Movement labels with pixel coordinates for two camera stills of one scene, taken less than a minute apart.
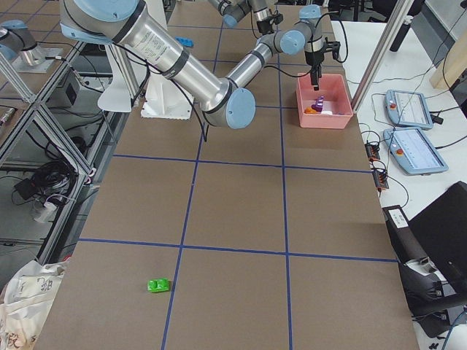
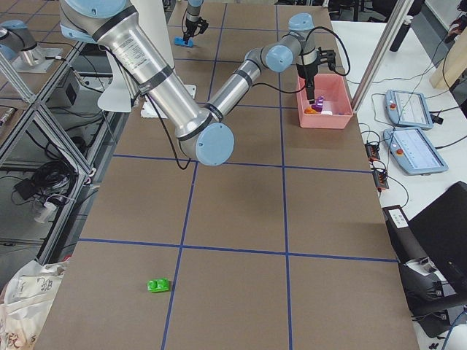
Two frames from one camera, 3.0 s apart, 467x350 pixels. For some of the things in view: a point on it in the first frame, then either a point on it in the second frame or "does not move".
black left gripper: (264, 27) → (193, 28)
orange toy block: (309, 110) does not move
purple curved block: (319, 105) does not move
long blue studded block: (184, 41) does not move
